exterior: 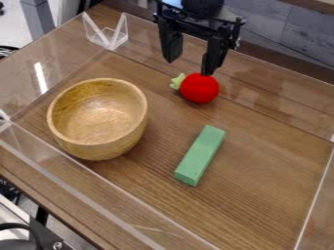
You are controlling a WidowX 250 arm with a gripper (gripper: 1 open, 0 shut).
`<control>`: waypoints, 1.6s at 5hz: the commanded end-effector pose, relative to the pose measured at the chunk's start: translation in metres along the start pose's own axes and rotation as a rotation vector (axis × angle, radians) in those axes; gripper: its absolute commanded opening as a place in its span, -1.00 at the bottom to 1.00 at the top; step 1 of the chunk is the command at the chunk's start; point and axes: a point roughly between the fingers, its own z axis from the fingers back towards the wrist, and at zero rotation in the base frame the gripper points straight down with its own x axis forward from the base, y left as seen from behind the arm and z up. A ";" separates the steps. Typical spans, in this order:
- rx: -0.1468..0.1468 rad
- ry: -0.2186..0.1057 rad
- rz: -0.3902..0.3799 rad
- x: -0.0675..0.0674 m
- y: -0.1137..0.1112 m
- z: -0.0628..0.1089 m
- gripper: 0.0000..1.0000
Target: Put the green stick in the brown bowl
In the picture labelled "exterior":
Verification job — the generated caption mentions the brown wooden bowl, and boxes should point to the brown wooden bowl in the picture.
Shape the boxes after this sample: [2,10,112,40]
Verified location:
[46,78,146,161]

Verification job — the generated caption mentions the black metal bracket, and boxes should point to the black metal bracket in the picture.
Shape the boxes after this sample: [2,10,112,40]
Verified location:
[27,218,76,250]

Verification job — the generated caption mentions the red plush tomato toy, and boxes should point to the red plush tomato toy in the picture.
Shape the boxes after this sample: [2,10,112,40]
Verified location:
[169,73,218,104]

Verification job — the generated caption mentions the green rectangular block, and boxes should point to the green rectangular block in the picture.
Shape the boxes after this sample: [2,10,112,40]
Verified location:
[173,125,225,187]

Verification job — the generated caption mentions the black cable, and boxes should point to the black cable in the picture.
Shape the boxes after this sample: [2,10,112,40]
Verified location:
[0,222,31,232]

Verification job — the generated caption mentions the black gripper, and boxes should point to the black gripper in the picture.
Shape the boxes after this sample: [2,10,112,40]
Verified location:
[153,0,247,76]

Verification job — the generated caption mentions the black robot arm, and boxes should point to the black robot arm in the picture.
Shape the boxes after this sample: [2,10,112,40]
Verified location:
[153,0,247,76]

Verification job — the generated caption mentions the clear acrylic tray walls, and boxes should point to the clear acrylic tray walls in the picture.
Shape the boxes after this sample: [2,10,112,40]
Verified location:
[0,8,334,250]

